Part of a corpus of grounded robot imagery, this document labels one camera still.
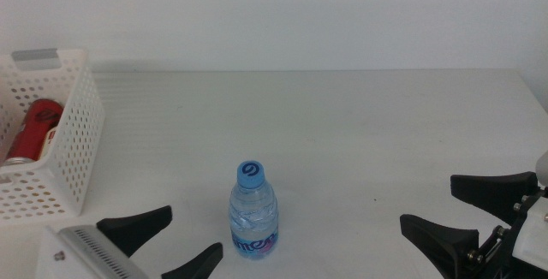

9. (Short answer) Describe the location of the white perforated plastic basket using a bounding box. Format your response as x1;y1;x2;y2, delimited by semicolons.
0;47;107;223

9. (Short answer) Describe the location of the clear blue-capped water bottle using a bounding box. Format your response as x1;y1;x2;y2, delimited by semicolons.
229;160;280;259

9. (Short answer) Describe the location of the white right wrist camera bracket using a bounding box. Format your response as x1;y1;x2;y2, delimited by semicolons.
512;150;548;271

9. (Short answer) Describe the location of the red soda can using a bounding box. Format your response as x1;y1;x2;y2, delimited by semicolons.
2;98;64;167

